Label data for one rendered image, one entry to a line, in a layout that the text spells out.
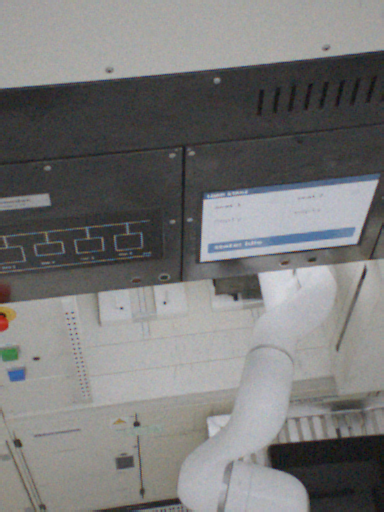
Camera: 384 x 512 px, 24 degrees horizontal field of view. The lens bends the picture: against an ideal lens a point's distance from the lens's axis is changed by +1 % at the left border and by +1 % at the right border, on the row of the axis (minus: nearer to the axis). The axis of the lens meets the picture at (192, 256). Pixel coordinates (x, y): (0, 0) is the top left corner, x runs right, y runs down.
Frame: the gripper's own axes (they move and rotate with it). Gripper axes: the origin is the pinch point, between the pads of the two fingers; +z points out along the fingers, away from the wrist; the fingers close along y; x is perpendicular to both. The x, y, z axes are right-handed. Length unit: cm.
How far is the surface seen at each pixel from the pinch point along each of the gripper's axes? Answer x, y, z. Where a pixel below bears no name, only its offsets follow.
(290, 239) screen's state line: 30.8, -3.1, -30.0
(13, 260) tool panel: 34, -50, -30
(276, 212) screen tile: 40, -7, -30
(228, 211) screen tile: 42, -15, -30
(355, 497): -43, 15, -56
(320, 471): -43, 8, -49
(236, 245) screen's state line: 30.9, -12.6, -30.0
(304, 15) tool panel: 83, -8, -29
